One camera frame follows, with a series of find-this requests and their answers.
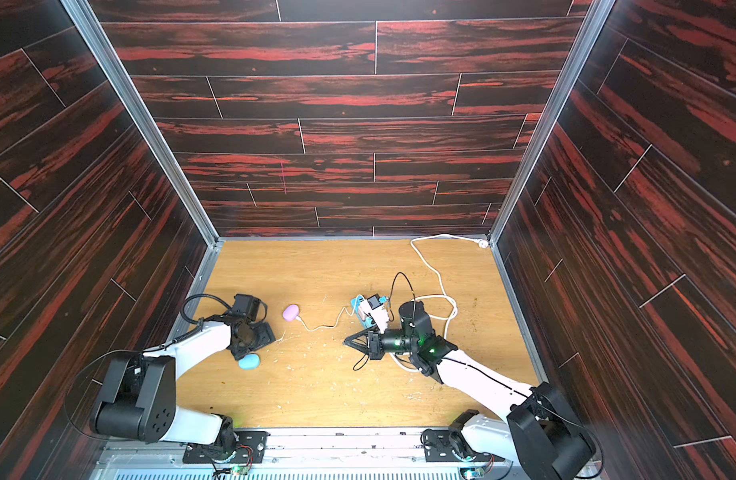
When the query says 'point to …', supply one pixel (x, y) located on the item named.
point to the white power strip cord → (481, 243)
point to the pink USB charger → (363, 309)
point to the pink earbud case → (290, 313)
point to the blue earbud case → (249, 362)
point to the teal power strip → (367, 323)
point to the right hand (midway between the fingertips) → (350, 337)
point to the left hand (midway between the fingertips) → (265, 341)
